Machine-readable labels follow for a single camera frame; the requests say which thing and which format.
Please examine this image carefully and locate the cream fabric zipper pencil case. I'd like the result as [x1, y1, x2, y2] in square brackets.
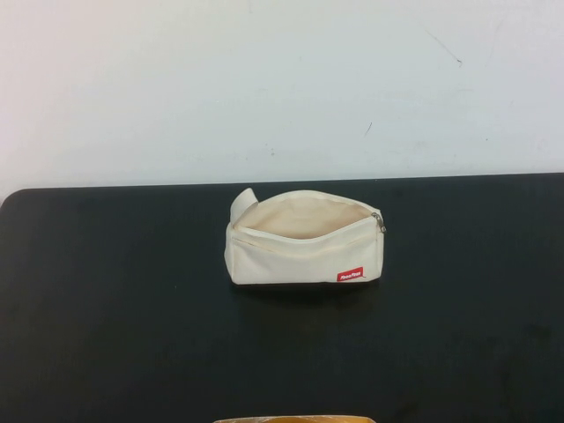
[224, 188, 388, 289]

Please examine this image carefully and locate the black table mat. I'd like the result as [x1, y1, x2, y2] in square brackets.
[0, 173, 564, 423]

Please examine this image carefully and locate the yellow tan curved object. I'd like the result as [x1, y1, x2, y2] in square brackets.
[214, 413, 374, 423]

